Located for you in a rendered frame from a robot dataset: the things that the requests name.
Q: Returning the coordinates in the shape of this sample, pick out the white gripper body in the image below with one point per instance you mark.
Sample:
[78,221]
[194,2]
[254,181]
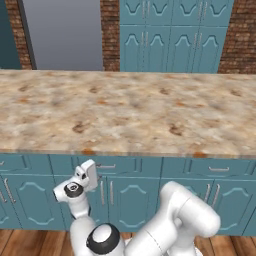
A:
[91,175]

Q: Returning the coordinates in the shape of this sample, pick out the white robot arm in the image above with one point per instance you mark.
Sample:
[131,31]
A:
[186,216]

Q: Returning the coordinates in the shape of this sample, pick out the teal drawer front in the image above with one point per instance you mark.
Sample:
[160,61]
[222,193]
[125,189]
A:
[30,164]
[193,167]
[133,165]

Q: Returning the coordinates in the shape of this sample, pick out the tall teal cupboard run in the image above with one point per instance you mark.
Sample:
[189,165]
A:
[176,36]

